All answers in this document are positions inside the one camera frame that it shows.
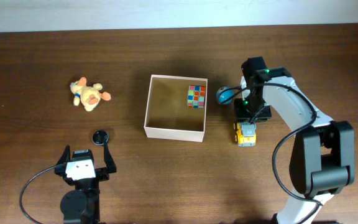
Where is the black round lid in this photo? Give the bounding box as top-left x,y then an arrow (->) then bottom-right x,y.
92,130 -> 109,146

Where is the yellow plush duck toy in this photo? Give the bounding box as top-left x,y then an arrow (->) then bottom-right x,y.
70,77 -> 111,112

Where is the colourful puzzle cube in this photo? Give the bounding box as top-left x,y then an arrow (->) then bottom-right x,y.
187,85 -> 206,108

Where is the black left camera cable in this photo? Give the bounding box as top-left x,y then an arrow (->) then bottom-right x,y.
19,164 -> 59,224

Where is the pink cardboard box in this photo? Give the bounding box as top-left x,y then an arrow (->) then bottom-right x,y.
144,75 -> 208,142

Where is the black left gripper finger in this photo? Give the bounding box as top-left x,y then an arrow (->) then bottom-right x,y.
57,145 -> 70,165
103,142 -> 117,173

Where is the yellow grey toy truck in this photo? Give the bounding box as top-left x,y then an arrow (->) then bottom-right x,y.
234,122 -> 257,147

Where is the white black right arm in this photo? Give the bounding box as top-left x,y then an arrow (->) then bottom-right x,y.
234,57 -> 355,223

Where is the blue toy ball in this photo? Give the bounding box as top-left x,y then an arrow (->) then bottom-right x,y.
216,86 -> 234,105

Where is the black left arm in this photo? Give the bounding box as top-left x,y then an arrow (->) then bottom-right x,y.
54,140 -> 117,224

